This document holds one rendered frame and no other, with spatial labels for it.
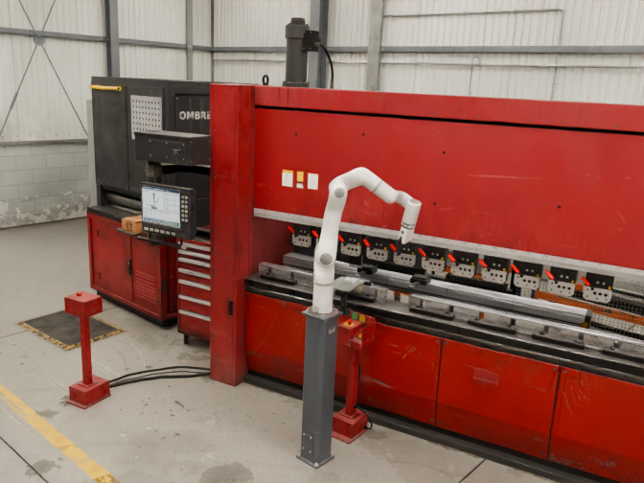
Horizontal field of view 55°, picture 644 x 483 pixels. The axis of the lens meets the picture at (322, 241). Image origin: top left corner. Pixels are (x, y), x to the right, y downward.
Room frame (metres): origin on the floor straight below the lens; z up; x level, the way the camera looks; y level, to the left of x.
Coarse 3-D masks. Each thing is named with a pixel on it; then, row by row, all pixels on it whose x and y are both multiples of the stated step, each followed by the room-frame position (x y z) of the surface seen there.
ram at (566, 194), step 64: (256, 128) 4.53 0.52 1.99; (320, 128) 4.28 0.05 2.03; (384, 128) 4.06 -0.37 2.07; (448, 128) 3.86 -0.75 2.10; (512, 128) 3.69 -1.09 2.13; (256, 192) 4.53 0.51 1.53; (320, 192) 4.27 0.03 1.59; (448, 192) 3.85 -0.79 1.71; (512, 192) 3.67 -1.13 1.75; (576, 192) 3.50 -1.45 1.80; (640, 192) 3.35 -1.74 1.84; (512, 256) 3.64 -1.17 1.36; (576, 256) 3.47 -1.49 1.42; (640, 256) 3.32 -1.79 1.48
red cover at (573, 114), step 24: (264, 96) 4.48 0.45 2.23; (288, 96) 4.39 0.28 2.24; (312, 96) 4.30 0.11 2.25; (336, 96) 4.21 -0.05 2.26; (360, 96) 4.13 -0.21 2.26; (384, 96) 4.05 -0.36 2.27; (408, 96) 3.98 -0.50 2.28; (432, 96) 3.90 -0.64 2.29; (456, 96) 3.83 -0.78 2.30; (480, 120) 3.76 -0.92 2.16; (504, 120) 3.69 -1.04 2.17; (528, 120) 3.63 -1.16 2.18; (552, 120) 3.57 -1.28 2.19; (576, 120) 3.51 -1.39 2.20; (600, 120) 3.45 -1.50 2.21; (624, 120) 3.40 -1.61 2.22
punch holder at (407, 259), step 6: (396, 240) 4.00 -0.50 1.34; (402, 246) 3.97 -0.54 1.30; (408, 246) 3.95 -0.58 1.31; (414, 246) 3.93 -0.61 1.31; (396, 252) 4.00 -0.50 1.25; (402, 252) 3.97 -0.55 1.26; (408, 252) 3.95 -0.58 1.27; (414, 252) 3.93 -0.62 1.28; (396, 258) 3.99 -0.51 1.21; (402, 258) 3.98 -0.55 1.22; (408, 258) 3.95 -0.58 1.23; (414, 258) 3.93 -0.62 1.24; (402, 264) 3.96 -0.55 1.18; (408, 264) 3.95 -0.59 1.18; (414, 264) 3.95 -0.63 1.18
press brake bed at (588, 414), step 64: (256, 320) 4.39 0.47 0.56; (384, 320) 3.90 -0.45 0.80; (256, 384) 4.39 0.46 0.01; (384, 384) 3.89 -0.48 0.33; (448, 384) 3.67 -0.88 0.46; (512, 384) 3.49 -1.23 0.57; (576, 384) 3.32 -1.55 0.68; (640, 384) 3.18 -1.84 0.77; (512, 448) 3.51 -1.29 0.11; (576, 448) 3.31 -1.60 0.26; (640, 448) 3.14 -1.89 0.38
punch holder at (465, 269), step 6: (456, 252) 3.80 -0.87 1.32; (462, 252) 3.78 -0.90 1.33; (468, 252) 3.77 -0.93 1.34; (456, 258) 3.80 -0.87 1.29; (462, 258) 3.78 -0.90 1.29; (468, 258) 3.77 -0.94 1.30; (474, 258) 3.75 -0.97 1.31; (462, 264) 3.78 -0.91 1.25; (468, 264) 3.76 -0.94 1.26; (474, 264) 3.75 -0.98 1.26; (450, 270) 3.81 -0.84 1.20; (456, 270) 3.79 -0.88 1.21; (462, 270) 3.78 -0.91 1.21; (468, 270) 3.76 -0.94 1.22; (474, 270) 3.78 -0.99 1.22; (468, 276) 3.76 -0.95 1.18
